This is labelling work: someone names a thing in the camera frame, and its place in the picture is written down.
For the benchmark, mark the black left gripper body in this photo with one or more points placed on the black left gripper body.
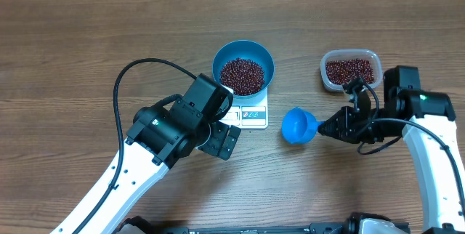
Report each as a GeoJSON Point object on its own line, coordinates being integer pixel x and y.
{"type": "Point", "coordinates": [214, 144]}

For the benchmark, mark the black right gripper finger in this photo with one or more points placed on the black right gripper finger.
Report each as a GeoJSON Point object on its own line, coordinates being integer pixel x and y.
{"type": "Point", "coordinates": [336, 123]}
{"type": "Point", "coordinates": [337, 135]}

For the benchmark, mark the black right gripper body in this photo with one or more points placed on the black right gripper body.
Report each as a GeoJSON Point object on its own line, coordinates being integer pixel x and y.
{"type": "Point", "coordinates": [366, 128]}

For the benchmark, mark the blue plastic measuring scoop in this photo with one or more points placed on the blue plastic measuring scoop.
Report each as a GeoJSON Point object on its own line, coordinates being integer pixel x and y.
{"type": "Point", "coordinates": [299, 126]}

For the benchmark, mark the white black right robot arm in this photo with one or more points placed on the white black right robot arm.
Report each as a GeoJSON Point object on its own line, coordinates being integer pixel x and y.
{"type": "Point", "coordinates": [426, 122]}

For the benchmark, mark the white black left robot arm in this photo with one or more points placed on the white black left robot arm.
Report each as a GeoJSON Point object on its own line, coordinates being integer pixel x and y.
{"type": "Point", "coordinates": [159, 136]}

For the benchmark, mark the white digital kitchen scale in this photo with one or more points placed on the white digital kitchen scale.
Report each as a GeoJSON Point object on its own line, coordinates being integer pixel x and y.
{"type": "Point", "coordinates": [249, 112]}

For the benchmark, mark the teal blue bowl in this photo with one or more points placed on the teal blue bowl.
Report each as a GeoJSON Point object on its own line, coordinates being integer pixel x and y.
{"type": "Point", "coordinates": [244, 49]}

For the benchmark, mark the clear plastic bean container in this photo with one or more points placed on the clear plastic bean container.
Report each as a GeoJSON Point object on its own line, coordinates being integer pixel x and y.
{"type": "Point", "coordinates": [351, 54]}

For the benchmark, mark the red adzuki beans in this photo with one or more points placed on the red adzuki beans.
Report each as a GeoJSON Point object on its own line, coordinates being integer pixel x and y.
{"type": "Point", "coordinates": [246, 77]}

